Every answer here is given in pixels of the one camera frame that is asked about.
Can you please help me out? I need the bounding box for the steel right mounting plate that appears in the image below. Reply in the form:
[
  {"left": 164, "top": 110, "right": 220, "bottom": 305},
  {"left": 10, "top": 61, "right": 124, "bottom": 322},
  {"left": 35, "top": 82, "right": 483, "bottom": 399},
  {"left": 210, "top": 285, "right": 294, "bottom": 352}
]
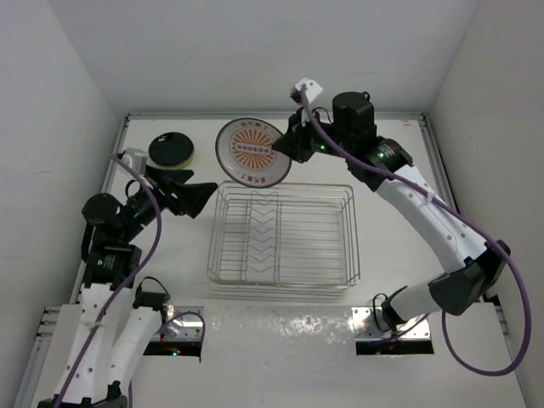
[{"left": 351, "top": 306, "right": 431, "bottom": 343}]

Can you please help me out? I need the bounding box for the black plate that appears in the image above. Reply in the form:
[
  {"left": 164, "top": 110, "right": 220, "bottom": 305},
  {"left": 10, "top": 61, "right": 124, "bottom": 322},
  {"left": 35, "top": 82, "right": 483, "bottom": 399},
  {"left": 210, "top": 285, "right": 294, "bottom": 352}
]
[{"left": 148, "top": 132, "right": 195, "bottom": 166}]

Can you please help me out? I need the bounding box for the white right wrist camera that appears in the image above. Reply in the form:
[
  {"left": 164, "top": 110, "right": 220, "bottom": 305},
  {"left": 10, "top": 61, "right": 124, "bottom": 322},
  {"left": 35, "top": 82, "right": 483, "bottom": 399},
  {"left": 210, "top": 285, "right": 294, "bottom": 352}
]
[{"left": 290, "top": 77, "right": 323, "bottom": 105}]

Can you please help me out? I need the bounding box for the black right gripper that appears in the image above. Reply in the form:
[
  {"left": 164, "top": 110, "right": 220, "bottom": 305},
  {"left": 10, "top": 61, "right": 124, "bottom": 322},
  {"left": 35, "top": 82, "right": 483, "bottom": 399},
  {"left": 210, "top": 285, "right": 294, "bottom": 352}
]
[{"left": 274, "top": 104, "right": 353, "bottom": 163}]

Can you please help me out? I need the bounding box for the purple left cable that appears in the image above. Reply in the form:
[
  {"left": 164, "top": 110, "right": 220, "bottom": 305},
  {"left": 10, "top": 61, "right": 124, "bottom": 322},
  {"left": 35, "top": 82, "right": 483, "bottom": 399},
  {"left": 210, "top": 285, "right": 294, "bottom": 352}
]
[{"left": 53, "top": 153, "right": 163, "bottom": 408}]

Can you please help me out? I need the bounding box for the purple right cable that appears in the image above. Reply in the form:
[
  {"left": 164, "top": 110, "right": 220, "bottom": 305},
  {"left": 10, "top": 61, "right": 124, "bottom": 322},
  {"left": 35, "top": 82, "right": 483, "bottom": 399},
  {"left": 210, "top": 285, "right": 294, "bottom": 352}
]
[{"left": 299, "top": 84, "right": 532, "bottom": 377}]

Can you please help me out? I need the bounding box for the steel wire dish rack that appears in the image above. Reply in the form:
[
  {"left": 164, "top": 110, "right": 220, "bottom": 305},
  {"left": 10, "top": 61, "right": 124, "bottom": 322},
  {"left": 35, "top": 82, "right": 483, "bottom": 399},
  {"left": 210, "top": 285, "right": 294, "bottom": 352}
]
[{"left": 207, "top": 181, "right": 360, "bottom": 289}]

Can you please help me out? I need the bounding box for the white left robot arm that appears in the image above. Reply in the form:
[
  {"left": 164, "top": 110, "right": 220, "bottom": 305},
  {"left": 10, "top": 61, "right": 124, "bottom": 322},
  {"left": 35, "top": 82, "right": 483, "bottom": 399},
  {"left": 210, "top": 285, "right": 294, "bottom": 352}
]
[{"left": 38, "top": 167, "right": 218, "bottom": 407}]

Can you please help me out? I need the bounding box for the teal blue patterned plate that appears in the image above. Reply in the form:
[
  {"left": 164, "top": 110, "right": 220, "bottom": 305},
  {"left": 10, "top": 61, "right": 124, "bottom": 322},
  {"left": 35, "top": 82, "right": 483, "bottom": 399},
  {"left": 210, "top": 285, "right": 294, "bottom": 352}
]
[{"left": 155, "top": 156, "right": 193, "bottom": 171}]

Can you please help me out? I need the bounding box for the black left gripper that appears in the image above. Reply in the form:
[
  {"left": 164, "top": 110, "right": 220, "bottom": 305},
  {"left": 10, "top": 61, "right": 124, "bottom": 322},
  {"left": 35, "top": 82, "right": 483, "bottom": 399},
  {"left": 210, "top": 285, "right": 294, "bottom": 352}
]
[{"left": 121, "top": 161, "right": 216, "bottom": 239}]

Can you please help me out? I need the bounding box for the purple cable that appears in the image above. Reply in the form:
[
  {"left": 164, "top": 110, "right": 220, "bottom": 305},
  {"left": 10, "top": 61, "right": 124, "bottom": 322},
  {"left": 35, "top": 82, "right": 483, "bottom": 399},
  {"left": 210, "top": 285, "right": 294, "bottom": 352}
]
[
  {"left": 299, "top": 84, "right": 532, "bottom": 377},
  {"left": 53, "top": 153, "right": 163, "bottom": 408}
]

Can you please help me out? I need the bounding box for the white plate orange sunburst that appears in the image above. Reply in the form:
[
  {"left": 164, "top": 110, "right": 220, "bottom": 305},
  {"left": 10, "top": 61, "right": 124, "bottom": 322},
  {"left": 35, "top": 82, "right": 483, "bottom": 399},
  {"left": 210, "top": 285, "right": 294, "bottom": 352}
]
[{"left": 215, "top": 117, "right": 292, "bottom": 189}]

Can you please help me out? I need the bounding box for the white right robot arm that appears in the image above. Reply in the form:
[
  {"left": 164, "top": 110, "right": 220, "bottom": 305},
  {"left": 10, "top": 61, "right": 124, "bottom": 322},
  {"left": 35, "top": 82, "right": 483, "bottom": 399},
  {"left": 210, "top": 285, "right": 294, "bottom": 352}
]
[{"left": 273, "top": 90, "right": 509, "bottom": 330}]

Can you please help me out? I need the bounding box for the aluminium table edge rail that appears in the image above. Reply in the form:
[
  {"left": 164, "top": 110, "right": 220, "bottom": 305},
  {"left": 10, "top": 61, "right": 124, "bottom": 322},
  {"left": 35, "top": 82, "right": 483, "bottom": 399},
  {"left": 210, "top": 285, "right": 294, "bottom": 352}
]
[{"left": 418, "top": 116, "right": 459, "bottom": 211}]

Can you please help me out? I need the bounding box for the steel mounting plate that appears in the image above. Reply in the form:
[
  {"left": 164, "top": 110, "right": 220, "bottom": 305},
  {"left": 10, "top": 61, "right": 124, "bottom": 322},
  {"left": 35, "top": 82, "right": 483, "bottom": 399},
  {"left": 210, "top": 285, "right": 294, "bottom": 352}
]
[
  {"left": 154, "top": 305, "right": 204, "bottom": 343},
  {"left": 351, "top": 306, "right": 431, "bottom": 343}
]

